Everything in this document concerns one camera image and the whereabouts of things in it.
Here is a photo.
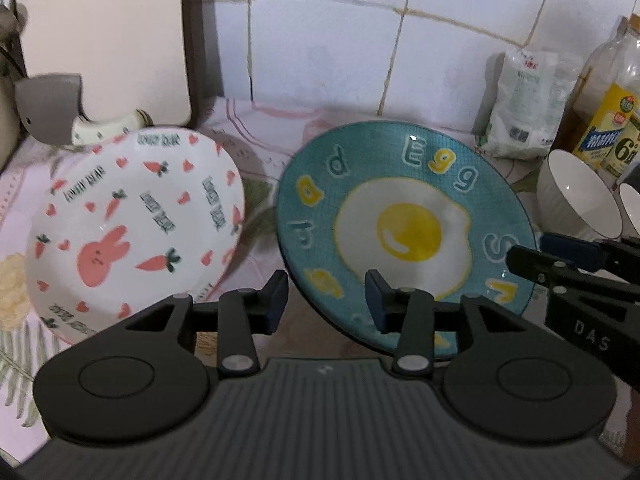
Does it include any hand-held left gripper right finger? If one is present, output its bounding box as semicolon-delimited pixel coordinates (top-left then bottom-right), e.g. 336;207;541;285
365;270;526;377

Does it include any white vinegar bottle yellow cap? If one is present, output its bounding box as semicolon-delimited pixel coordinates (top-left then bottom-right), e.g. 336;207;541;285
602;127;640;181

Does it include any clear salt bag red print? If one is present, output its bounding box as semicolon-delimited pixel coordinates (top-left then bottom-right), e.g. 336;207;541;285
477;45;587;161

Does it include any white rabbit carrot print plate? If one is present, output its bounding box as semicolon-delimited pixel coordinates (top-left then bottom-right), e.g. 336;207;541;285
22;127;247;346

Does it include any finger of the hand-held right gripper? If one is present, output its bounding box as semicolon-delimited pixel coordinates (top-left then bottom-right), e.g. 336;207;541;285
540;232;640;273
506;245;640;306

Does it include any white cutting board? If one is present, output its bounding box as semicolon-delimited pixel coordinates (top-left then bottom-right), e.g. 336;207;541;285
14;0;223;128

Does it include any teal fried egg print plate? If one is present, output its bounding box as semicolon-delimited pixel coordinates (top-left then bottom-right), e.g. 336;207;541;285
276;121;542;362

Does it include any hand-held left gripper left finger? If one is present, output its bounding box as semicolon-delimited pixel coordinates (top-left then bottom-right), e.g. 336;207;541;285
125;270;290;380

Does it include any cleaver with white handle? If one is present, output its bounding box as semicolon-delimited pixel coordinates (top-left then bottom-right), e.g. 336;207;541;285
14;74;151;147

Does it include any white bowl with black rim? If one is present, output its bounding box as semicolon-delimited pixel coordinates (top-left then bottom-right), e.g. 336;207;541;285
617;182;640;238
536;149;626;241

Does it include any cooking wine bottle brown liquid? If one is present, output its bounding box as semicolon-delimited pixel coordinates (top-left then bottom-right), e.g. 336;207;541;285
550;15;640;176

